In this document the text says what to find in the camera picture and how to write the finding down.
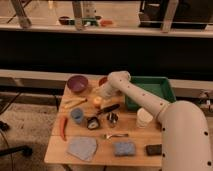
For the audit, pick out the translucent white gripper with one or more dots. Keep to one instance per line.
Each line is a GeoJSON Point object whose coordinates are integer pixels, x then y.
{"type": "Point", "coordinates": [98, 91]}

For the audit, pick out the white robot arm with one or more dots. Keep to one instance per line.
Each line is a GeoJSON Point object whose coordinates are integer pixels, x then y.
{"type": "Point", "coordinates": [185, 135]}

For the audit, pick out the red bowl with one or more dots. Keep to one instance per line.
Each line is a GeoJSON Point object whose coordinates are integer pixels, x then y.
{"type": "Point", "coordinates": [102, 80]}

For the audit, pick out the silver fork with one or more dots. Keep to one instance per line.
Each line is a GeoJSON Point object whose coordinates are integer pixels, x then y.
{"type": "Point", "coordinates": [108, 136]}

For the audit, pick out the blue cloth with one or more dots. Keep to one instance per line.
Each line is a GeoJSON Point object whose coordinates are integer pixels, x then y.
{"type": "Point", "coordinates": [83, 148]}

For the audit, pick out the yellow apple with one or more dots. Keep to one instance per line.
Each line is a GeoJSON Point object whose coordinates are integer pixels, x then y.
{"type": "Point", "coordinates": [97, 101]}

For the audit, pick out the wooden table board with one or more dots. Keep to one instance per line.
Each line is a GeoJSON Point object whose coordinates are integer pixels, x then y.
{"type": "Point", "coordinates": [57, 148]}

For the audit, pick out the blue sponge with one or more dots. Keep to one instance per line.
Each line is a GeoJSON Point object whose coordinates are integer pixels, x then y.
{"type": "Point", "coordinates": [124, 149]}

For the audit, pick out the blue cup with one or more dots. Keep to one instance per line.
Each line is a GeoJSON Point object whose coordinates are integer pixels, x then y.
{"type": "Point", "coordinates": [77, 115]}

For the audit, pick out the wooden spatula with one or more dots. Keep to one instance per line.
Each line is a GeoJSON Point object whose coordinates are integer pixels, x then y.
{"type": "Point", "coordinates": [74, 102]}

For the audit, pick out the black sponge block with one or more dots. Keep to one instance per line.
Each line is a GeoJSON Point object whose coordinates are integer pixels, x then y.
{"type": "Point", "coordinates": [153, 150]}

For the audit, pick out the black sushi piece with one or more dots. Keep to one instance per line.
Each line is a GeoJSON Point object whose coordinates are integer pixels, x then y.
{"type": "Point", "coordinates": [93, 123]}

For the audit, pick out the red chili pepper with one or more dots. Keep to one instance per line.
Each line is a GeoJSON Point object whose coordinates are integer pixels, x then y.
{"type": "Point", "coordinates": [62, 126]}

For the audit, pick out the black handled knife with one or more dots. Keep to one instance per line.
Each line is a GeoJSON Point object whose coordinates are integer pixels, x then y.
{"type": "Point", "coordinates": [108, 109]}

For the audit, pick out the green plastic tray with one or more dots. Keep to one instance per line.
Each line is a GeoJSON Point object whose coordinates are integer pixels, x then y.
{"type": "Point", "coordinates": [159, 86]}

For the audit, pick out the purple bowl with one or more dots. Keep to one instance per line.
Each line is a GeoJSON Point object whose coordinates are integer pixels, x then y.
{"type": "Point", "coordinates": [77, 83]}

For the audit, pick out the white cup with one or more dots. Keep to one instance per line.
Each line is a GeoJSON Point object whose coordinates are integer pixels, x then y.
{"type": "Point", "coordinates": [143, 118]}

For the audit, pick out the black office chair base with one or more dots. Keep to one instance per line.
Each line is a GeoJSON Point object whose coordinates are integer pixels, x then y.
{"type": "Point", "coordinates": [24, 149]}

